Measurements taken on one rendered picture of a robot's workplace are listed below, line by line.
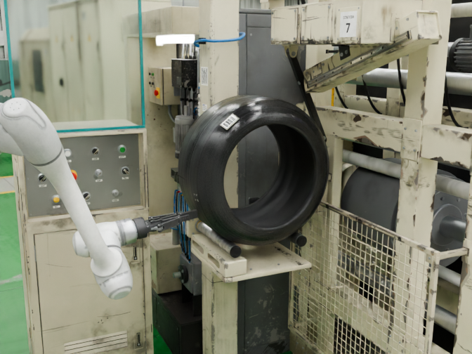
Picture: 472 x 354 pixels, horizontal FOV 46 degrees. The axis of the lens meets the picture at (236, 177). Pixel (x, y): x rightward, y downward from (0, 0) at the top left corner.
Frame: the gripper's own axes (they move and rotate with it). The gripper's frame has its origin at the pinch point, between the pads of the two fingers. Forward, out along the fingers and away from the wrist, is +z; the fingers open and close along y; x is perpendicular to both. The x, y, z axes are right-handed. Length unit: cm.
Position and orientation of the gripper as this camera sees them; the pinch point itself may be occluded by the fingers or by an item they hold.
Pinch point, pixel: (187, 215)
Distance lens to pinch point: 205.1
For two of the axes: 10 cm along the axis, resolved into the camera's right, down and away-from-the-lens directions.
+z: 9.0, -2.2, 3.8
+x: 1.2, 9.5, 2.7
